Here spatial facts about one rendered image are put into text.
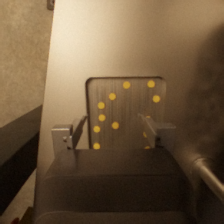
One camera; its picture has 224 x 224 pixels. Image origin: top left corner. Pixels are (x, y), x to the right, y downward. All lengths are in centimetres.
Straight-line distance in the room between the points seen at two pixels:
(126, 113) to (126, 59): 8
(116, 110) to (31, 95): 97
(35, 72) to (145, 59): 96
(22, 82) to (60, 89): 94
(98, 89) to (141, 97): 7
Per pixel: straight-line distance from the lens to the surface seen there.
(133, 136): 28
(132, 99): 26
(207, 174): 33
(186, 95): 29
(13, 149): 46
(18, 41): 121
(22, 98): 123
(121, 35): 26
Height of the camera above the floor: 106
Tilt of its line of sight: 74 degrees down
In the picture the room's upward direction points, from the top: 179 degrees clockwise
